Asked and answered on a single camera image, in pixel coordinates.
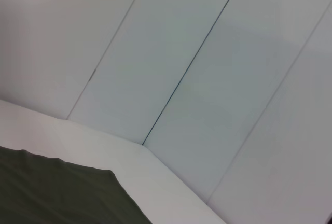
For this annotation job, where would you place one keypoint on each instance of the dark green FREE! t-shirt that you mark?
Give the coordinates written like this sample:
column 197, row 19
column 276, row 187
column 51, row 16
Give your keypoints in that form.
column 59, row 195

